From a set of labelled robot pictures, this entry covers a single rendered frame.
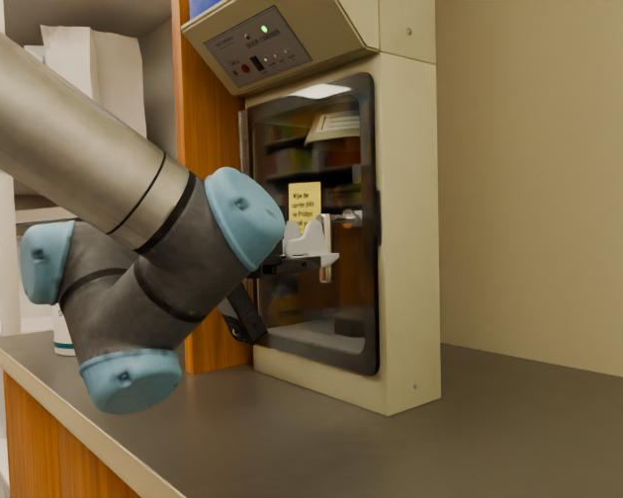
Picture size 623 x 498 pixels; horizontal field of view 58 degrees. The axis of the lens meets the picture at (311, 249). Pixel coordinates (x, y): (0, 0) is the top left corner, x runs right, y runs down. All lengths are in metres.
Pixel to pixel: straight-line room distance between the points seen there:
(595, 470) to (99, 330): 0.50
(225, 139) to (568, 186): 0.60
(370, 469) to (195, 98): 0.66
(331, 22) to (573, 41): 0.50
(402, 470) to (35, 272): 0.40
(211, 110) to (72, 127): 0.64
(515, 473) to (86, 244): 0.47
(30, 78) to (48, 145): 0.04
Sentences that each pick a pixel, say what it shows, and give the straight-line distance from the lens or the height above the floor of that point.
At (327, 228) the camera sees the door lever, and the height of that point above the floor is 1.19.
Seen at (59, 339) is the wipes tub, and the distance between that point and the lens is 1.26.
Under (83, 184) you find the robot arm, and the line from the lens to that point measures 0.40.
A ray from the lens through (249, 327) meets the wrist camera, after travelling 0.65.
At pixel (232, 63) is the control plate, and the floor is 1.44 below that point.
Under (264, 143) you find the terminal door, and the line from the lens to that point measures 0.92.
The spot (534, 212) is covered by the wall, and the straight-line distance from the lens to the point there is 1.10.
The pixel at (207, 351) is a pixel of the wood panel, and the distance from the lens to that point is 1.02.
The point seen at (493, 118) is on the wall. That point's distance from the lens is 1.16.
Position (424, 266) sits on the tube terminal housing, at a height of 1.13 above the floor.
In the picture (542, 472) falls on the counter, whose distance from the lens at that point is 0.65.
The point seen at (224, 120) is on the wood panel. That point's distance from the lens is 1.03.
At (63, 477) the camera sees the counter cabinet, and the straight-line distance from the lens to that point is 1.14.
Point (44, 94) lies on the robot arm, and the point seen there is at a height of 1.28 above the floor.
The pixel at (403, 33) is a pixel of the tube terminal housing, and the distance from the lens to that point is 0.80.
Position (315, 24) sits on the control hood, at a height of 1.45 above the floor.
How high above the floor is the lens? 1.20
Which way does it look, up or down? 3 degrees down
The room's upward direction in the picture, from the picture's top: 2 degrees counter-clockwise
